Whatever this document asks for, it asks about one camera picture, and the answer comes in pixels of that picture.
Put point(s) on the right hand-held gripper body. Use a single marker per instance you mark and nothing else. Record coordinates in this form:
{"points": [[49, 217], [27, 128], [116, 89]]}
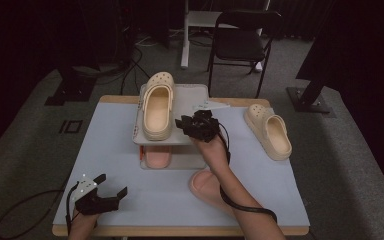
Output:
{"points": [[203, 128]]}

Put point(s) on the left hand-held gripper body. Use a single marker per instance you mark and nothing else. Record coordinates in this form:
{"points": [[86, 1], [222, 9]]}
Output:
{"points": [[93, 201]]}

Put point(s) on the grey two-tier shoe rack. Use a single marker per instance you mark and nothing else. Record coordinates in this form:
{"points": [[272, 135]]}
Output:
{"points": [[190, 100]]}

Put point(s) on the cream clog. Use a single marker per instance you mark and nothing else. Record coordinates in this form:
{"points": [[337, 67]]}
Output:
{"points": [[270, 131], [158, 110]]}

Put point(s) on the pink slipper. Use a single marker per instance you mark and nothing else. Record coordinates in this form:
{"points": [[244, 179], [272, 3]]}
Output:
{"points": [[203, 186], [158, 156]]}

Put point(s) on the person's left hand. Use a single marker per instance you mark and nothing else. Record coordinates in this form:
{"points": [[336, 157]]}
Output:
{"points": [[83, 226]]}

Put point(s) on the person's right hand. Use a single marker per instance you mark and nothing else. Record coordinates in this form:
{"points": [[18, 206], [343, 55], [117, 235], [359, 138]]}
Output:
{"points": [[213, 153]]}

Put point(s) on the light blue table mat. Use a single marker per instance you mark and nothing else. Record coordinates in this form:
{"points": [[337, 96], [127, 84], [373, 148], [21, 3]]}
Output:
{"points": [[153, 193]]}

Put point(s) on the white desk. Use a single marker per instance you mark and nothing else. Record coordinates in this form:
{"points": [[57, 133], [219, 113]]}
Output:
{"points": [[186, 40]]}

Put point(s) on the black folding chair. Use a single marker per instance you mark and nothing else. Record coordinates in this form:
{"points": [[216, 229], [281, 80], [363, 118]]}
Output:
{"points": [[240, 43]]}

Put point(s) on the black stand base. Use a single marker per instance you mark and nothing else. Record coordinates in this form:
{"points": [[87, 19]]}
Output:
{"points": [[308, 100], [73, 88]]}

